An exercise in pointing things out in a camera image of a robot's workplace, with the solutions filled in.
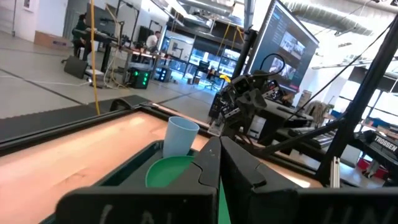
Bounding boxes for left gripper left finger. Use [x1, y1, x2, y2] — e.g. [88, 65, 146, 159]
[55, 136, 222, 224]

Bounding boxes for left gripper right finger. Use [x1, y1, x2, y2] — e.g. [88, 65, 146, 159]
[219, 136, 398, 224]

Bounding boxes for black aluminium table frame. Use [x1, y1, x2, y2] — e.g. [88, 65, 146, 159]
[0, 14, 398, 187]

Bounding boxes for silver ventilation duct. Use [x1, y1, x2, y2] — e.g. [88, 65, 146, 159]
[289, 0, 374, 37]

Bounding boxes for black computer with green lights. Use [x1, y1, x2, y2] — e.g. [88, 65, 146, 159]
[127, 67, 152, 90]

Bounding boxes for light blue cup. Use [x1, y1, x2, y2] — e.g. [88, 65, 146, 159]
[162, 116, 200, 159]

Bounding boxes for cardboard box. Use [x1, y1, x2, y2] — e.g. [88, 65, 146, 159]
[33, 30, 74, 50]

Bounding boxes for black monitor stand pole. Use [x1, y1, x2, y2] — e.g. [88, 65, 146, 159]
[231, 27, 259, 79]

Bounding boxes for dark green tray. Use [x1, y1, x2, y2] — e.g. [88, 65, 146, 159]
[39, 139, 200, 224]

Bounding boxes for black case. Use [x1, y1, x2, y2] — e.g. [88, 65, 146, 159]
[63, 55, 89, 80]

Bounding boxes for yellow hanging cable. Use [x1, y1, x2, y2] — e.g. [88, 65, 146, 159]
[89, 0, 101, 116]

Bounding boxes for green plate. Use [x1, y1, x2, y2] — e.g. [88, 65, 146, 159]
[144, 154, 233, 224]

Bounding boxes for black desk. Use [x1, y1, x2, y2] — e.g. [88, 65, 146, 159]
[88, 29, 162, 75]

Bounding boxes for large operator monitor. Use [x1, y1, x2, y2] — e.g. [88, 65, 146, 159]
[247, 0, 320, 94]

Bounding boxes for person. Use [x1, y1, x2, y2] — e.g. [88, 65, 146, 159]
[146, 30, 162, 52]
[71, 14, 94, 62]

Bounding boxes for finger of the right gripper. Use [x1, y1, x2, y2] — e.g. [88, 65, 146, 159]
[251, 88, 268, 118]
[238, 89, 253, 118]

